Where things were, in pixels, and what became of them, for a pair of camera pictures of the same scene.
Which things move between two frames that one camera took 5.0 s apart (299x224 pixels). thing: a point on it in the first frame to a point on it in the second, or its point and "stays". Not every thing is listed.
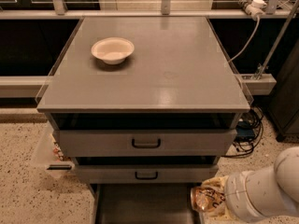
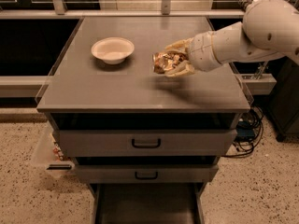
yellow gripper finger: x=217 y=183 to x=181 y=45
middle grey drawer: x=144 y=174 stays
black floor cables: x=249 y=133 stays
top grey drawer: x=146 y=142 stays
